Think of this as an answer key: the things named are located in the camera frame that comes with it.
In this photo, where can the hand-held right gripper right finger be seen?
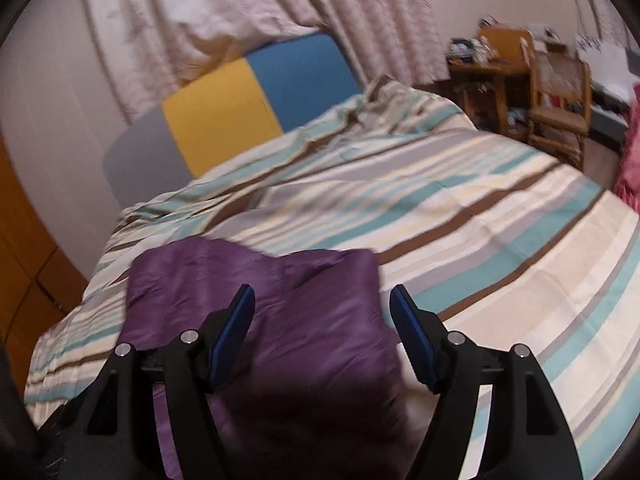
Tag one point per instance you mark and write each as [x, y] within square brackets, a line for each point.
[417, 342]

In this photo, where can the wooden desk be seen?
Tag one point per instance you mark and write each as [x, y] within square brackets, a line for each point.
[492, 72]

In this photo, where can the wooden cane chair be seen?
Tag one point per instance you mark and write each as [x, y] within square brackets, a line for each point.
[557, 105]

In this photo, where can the wooden wardrobe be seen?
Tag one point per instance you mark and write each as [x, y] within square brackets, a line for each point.
[30, 270]

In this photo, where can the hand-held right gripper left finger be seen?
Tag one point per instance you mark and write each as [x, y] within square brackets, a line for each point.
[227, 342]

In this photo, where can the purple quilted puffer jacket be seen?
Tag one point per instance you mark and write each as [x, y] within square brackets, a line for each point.
[310, 320]

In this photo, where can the grey yellow blue headboard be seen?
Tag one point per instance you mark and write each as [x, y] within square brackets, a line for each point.
[220, 110]

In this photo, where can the striped bed cover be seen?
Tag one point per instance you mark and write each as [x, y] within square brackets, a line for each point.
[450, 210]

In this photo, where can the desk clutter pile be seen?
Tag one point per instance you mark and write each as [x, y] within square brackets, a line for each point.
[467, 50]

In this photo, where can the pink fluffy blanket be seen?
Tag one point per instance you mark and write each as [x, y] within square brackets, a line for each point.
[630, 160]

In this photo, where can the white floral paper bag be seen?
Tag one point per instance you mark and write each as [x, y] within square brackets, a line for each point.
[600, 47]

